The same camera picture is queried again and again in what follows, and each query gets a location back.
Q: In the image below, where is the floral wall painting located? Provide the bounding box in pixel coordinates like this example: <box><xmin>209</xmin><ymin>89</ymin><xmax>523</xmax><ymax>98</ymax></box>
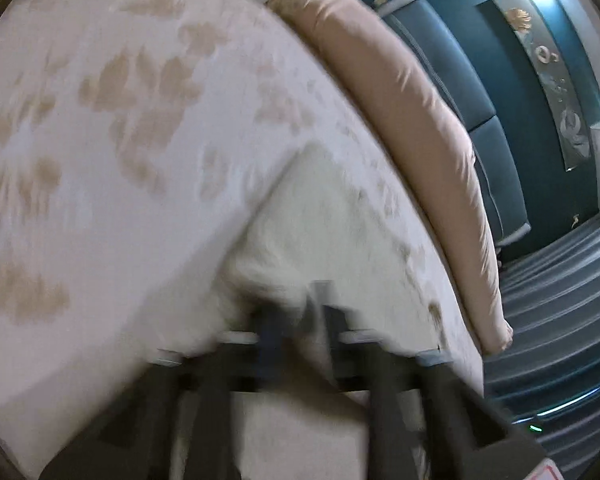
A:
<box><xmin>492</xmin><ymin>0</ymin><xmax>591</xmax><ymax>172</ymax></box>

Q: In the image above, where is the cream knitted sweater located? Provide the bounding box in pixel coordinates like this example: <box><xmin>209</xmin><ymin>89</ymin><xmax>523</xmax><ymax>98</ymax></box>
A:
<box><xmin>214</xmin><ymin>145</ymin><xmax>445</xmax><ymax>479</ymax></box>

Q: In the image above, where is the teal padded headboard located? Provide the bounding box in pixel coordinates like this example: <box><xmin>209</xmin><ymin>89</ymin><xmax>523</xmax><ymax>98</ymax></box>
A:
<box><xmin>376</xmin><ymin>0</ymin><xmax>531</xmax><ymax>249</ymax></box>

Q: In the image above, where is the white floral bed blanket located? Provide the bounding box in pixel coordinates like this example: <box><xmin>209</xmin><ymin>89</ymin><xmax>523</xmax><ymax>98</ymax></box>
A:
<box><xmin>0</xmin><ymin>0</ymin><xmax>483</xmax><ymax>479</ymax></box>

